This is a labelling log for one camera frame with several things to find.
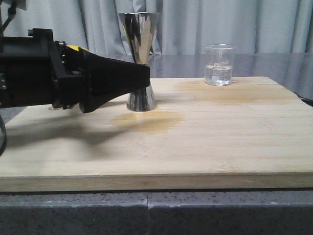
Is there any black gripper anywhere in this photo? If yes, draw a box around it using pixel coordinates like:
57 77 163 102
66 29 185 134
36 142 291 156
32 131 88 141
0 28 91 110

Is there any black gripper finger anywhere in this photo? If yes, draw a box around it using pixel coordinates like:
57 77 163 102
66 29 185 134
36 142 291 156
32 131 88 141
79 49 150 113

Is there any steel double jigger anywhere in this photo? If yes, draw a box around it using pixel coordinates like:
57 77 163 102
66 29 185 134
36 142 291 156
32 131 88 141
119 12 158 112

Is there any glass beaker with clear liquid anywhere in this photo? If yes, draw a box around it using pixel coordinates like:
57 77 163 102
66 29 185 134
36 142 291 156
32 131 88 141
204 44 236 86

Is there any yellow lemon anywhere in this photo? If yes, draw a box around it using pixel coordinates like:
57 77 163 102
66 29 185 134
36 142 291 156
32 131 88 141
67 45 89 51

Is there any grey curtain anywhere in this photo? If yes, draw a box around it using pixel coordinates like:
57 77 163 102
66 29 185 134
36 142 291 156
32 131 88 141
4 0 313 56

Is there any wooden cutting board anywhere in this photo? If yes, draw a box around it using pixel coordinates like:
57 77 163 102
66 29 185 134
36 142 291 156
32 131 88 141
0 77 313 192

